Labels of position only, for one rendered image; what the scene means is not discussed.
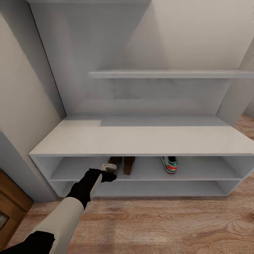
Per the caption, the gym shoe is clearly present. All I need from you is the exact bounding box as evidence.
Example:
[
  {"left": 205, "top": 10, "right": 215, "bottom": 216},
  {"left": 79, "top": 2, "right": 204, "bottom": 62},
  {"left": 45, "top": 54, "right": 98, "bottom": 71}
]
[{"left": 160, "top": 156, "right": 178, "bottom": 174}]

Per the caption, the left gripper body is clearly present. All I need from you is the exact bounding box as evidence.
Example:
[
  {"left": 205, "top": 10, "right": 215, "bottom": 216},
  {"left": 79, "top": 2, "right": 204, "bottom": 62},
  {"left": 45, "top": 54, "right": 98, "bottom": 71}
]
[{"left": 102, "top": 171, "right": 113, "bottom": 182}]

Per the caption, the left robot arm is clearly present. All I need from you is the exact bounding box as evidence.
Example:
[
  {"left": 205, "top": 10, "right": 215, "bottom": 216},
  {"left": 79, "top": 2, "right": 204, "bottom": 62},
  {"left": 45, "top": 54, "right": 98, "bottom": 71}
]
[{"left": 0, "top": 163, "right": 117, "bottom": 254}]

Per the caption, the sandal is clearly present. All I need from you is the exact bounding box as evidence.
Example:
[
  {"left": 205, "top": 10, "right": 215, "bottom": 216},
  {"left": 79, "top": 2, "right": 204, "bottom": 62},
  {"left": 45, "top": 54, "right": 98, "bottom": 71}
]
[
  {"left": 123, "top": 156, "right": 135, "bottom": 175},
  {"left": 107, "top": 156, "right": 122, "bottom": 174}
]

